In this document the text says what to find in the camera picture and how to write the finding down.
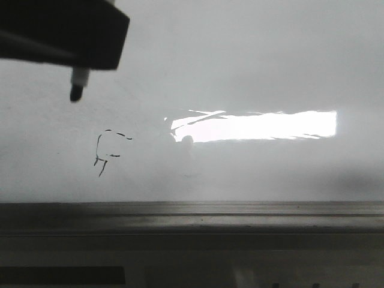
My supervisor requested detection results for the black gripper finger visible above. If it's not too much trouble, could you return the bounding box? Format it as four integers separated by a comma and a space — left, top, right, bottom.
1, 1, 130, 70

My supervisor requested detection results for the black and white whiteboard marker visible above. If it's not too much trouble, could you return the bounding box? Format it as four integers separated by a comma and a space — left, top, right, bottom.
70, 67, 90, 102

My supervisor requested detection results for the white whiteboard with metal frame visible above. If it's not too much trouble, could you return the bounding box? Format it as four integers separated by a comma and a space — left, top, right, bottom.
1, 1, 383, 235

